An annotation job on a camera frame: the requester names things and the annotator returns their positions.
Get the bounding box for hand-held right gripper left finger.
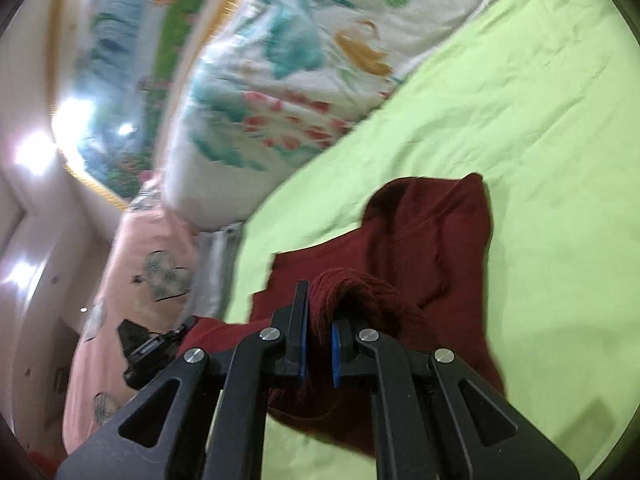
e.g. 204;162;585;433
55;281;310;480

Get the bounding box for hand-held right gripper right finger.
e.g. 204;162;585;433
331;317;581;480

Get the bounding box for maroon hooded sweater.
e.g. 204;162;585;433
180;172;506;461

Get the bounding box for grey towel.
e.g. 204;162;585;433
192;222;246;321

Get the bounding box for pink heart print blanket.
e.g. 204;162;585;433
62;210;201;461

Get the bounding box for white floral quilt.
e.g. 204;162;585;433
160;0;546;233

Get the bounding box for light green bed sheet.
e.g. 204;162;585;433
220;0;640;480

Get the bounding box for landscape wall poster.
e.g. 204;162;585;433
47;0;261;208

